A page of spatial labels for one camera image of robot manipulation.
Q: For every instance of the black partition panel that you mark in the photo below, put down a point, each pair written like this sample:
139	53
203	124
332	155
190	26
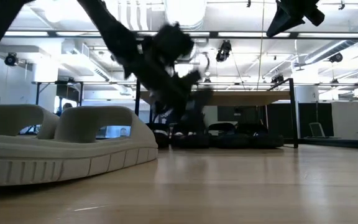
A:
280	121
317	112

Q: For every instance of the person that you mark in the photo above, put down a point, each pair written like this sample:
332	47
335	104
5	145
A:
67	105

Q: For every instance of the rig light bar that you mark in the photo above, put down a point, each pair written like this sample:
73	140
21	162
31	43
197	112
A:
26	33

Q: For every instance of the white partition panel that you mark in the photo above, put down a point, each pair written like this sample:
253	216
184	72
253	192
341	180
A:
346	119

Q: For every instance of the white rubber slide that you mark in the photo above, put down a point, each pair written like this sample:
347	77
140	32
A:
73	165
8	118

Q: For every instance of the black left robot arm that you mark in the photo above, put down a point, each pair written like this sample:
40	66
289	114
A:
113	34

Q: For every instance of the grey chair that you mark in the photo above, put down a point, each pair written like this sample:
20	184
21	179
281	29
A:
317	130

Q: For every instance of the black table frame rail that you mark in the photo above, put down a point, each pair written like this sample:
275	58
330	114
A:
343	143

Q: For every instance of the black hanging camera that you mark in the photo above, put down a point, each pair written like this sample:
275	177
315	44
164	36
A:
336	57
11	59
277	79
224	49

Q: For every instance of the wooden shelf with black frame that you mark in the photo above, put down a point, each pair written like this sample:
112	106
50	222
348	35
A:
247	98

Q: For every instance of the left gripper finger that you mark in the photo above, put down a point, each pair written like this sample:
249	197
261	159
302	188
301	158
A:
192	81
199	105

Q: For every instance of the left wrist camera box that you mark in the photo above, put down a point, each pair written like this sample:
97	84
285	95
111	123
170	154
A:
172	42

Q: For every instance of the silver ventilation duct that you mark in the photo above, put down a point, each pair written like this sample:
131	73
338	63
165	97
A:
183	12

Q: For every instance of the black-frame background table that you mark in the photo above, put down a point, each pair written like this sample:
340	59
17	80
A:
61	82

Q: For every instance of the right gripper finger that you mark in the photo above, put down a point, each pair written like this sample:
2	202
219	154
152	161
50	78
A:
315	15
286	20

